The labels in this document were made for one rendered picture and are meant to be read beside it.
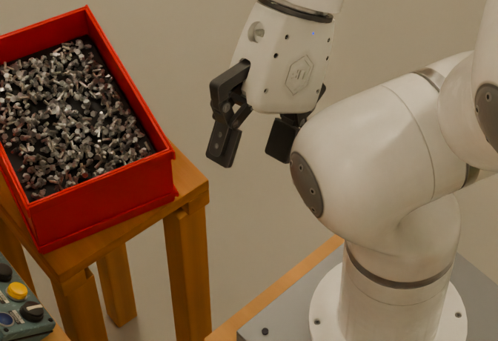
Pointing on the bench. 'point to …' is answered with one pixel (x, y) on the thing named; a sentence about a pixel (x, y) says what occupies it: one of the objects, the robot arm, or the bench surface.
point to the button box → (12, 305)
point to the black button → (5, 271)
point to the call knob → (32, 310)
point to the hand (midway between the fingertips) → (250, 151)
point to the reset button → (17, 290)
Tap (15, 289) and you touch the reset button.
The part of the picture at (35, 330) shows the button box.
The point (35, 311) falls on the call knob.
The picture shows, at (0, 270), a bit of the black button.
